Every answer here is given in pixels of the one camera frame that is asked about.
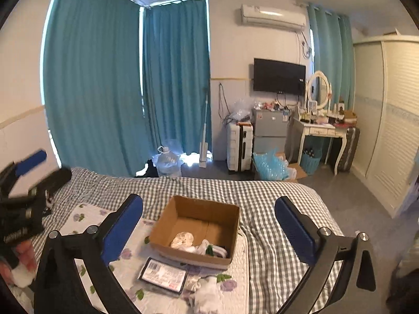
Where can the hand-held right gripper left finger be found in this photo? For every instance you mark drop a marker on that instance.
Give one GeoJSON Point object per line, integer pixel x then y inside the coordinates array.
{"type": "Point", "coordinates": [121, 230]}

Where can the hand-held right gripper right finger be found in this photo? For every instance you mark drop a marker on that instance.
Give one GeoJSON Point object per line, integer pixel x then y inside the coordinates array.
{"type": "Point", "coordinates": [294, 232]}

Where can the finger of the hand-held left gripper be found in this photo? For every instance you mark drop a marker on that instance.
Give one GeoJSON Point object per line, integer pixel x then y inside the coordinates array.
{"type": "Point", "coordinates": [54, 180]}
{"type": "Point", "coordinates": [31, 163]}

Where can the brown cardboard box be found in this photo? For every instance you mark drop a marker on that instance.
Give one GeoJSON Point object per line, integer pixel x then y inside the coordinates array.
{"type": "Point", "coordinates": [163, 232]}

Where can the white fluffy cloth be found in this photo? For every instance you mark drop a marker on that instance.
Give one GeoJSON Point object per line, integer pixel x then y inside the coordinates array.
{"type": "Point", "coordinates": [23, 278]}

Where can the beige soft pouch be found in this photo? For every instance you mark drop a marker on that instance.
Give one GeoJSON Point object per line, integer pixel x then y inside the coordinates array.
{"type": "Point", "coordinates": [182, 239]}

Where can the white soft cloth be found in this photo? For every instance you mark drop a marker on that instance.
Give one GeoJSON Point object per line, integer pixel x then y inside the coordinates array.
{"type": "Point", "coordinates": [200, 249]}

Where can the green and black soft item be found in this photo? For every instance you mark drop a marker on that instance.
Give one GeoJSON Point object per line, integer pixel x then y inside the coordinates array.
{"type": "Point", "coordinates": [210, 251]}

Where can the person's left hand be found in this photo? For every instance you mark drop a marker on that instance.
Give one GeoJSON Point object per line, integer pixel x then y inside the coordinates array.
{"type": "Point", "coordinates": [26, 255]}

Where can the checked bed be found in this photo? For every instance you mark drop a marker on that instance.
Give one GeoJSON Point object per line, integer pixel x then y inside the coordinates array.
{"type": "Point", "coordinates": [262, 199]}

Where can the floral quilted mat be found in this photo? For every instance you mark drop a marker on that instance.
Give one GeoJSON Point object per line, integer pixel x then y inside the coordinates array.
{"type": "Point", "coordinates": [131, 279]}

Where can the flat cardboard box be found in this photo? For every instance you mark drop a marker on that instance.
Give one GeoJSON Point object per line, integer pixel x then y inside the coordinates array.
{"type": "Point", "coordinates": [299, 171]}

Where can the black packet with label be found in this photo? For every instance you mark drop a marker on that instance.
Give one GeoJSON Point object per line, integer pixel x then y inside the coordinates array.
{"type": "Point", "coordinates": [163, 276]}

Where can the black bag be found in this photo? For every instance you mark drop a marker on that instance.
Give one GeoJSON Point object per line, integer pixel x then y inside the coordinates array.
{"type": "Point", "coordinates": [150, 168]}

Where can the blue plastic bag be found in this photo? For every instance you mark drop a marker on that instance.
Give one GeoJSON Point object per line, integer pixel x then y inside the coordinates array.
{"type": "Point", "coordinates": [268, 166]}

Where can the teal basket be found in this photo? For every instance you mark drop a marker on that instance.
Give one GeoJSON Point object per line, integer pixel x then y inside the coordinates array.
{"type": "Point", "coordinates": [310, 163]}

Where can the large clear water bottle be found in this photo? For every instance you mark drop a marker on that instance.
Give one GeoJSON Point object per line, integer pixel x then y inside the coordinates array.
{"type": "Point", "coordinates": [168, 165]}

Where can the dark suitcase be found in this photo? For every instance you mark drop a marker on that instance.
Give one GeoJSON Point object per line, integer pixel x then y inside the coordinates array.
{"type": "Point", "coordinates": [351, 147]}

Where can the white dressing table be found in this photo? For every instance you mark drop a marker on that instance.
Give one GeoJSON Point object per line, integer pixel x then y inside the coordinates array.
{"type": "Point", "coordinates": [319, 130]}

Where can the white suitcase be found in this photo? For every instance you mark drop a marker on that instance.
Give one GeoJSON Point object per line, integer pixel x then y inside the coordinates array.
{"type": "Point", "coordinates": [234, 147]}

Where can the grey mini fridge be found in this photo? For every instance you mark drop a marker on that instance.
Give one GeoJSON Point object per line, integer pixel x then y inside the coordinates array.
{"type": "Point", "coordinates": [269, 127]}

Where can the wide teal curtain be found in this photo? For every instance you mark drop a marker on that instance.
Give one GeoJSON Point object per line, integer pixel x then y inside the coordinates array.
{"type": "Point", "coordinates": [91, 72]}

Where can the white mop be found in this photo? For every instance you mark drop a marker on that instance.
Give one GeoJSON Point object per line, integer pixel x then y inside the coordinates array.
{"type": "Point", "coordinates": [203, 144]}

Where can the clear plastic bag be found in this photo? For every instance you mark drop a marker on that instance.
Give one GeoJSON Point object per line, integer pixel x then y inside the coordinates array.
{"type": "Point", "coordinates": [240, 113]}

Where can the cream wardrobe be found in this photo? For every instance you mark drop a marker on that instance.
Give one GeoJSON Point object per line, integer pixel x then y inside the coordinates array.
{"type": "Point", "coordinates": [389, 130]}

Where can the white oval mirror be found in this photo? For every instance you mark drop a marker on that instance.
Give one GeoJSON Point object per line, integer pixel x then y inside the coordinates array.
{"type": "Point", "coordinates": [317, 88]}

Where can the narrow teal curtain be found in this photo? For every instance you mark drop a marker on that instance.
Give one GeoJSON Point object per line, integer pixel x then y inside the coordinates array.
{"type": "Point", "coordinates": [176, 72]}

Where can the light teal curtain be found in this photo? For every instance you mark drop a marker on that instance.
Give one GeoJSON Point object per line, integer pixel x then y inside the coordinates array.
{"type": "Point", "coordinates": [330, 59]}

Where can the white air conditioner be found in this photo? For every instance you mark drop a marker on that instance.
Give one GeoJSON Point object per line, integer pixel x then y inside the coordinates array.
{"type": "Point", "coordinates": [273, 16]}

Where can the black wall television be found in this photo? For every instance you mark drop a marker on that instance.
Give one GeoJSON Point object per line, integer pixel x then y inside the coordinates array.
{"type": "Point", "coordinates": [278, 76]}

